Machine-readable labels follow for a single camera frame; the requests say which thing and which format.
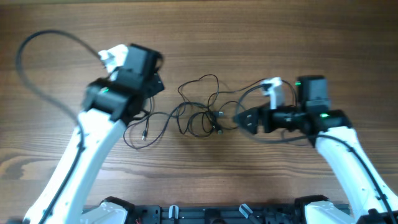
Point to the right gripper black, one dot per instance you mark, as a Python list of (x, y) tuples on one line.
[(258, 113)]

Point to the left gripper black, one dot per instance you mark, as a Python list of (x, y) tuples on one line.
[(155, 86)]

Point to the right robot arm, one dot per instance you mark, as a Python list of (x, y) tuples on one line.
[(332, 134)]

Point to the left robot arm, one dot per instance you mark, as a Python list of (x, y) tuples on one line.
[(110, 104)]

